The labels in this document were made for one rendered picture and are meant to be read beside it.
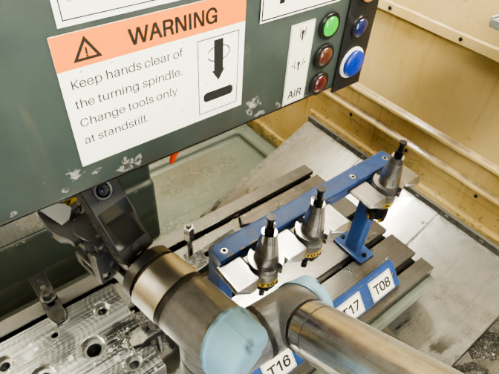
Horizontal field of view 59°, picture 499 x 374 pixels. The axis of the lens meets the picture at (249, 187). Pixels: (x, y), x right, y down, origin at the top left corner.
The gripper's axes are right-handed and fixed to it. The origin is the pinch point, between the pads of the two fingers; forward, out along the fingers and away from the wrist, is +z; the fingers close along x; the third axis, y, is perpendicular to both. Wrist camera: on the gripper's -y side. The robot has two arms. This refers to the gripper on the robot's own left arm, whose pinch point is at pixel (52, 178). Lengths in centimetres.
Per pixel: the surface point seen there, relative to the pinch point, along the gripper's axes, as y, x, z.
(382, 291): 47, 51, -39
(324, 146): 59, 100, 7
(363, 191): 19, 49, -27
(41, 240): 59, 8, 40
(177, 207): 86, 58, 40
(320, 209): 11.6, 31.5, -25.5
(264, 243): 12.7, 20.1, -22.6
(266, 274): 18.6, 19.2, -24.7
